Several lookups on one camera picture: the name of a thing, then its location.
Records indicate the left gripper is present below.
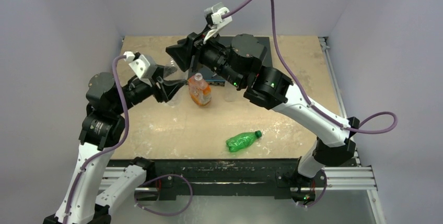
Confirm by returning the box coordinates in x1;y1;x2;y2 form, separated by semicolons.
112;64;185;114

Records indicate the orange label plastic bottle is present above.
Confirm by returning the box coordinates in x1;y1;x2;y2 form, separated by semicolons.
188;73;212;107

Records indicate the slim clear plastic bottle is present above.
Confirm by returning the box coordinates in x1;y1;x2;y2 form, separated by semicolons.
163;58;188;107

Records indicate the large clear plastic bottle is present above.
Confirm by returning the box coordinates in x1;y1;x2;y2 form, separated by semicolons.
223;89;237;102

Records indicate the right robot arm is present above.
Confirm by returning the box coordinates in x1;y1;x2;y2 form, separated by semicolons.
165;33;357;186

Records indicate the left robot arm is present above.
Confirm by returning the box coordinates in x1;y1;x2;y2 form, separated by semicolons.
44;65;187;223

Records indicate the green plastic bottle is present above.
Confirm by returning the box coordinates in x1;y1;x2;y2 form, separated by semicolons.
225;131;262;152

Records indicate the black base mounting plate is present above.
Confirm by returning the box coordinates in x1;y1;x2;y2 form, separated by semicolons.
107;159;328;203

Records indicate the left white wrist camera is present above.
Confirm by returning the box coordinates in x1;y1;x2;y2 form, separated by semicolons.
123;51;157;80

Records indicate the black network switch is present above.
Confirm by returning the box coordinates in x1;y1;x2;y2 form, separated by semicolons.
199;36;273;86

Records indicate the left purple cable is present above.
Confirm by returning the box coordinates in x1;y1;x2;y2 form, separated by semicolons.
62;55;194;224

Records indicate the purple cable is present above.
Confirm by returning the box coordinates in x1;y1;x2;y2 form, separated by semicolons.
62;55;194;224
223;0;399;208

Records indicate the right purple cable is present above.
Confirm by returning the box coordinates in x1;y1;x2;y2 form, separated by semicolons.
223;0;399;208

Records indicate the aluminium frame rail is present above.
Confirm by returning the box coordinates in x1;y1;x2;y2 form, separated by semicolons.
99;167;377;191

